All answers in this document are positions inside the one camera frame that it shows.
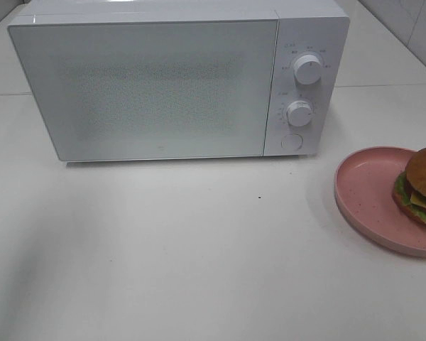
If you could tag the round white door button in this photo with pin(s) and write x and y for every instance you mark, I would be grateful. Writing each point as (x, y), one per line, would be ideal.
(292, 142)

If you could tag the white timer knob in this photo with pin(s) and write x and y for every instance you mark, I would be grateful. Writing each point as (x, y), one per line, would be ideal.
(299, 113)

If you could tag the pink plate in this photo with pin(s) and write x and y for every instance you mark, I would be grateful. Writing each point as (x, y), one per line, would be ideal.
(363, 186)

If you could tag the toy burger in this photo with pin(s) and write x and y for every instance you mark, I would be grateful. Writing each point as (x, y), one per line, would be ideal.
(409, 189)

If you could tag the white microwave door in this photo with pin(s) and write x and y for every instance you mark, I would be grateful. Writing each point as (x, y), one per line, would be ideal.
(113, 92)

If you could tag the white microwave oven body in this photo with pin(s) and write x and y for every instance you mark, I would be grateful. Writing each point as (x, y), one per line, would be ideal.
(302, 26)

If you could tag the upper white power knob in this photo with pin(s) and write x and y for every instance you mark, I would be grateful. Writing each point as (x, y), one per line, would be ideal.
(307, 68)

